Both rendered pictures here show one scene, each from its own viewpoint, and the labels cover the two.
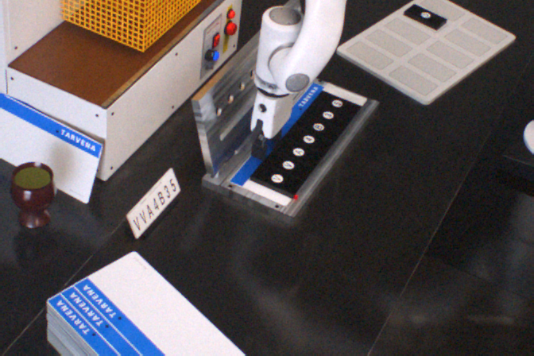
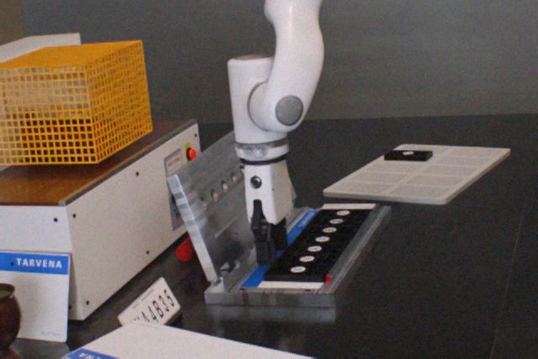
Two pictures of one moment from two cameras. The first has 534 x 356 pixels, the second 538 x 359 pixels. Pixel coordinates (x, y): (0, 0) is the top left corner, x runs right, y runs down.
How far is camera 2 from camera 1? 87 cm
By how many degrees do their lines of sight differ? 28
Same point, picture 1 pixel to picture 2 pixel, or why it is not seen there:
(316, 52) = (302, 65)
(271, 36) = (243, 76)
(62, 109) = (13, 233)
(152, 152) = (135, 294)
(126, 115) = (92, 230)
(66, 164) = (30, 301)
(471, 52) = (471, 165)
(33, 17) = not seen: outside the picture
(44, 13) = not seen: outside the picture
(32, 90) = not seen: outside the picture
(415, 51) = (411, 176)
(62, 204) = (34, 348)
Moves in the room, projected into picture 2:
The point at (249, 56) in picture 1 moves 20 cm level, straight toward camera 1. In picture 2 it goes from (224, 155) to (233, 185)
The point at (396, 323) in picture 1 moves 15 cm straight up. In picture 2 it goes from (506, 343) to (503, 237)
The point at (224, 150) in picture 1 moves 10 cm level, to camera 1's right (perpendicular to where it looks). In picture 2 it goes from (223, 252) to (286, 245)
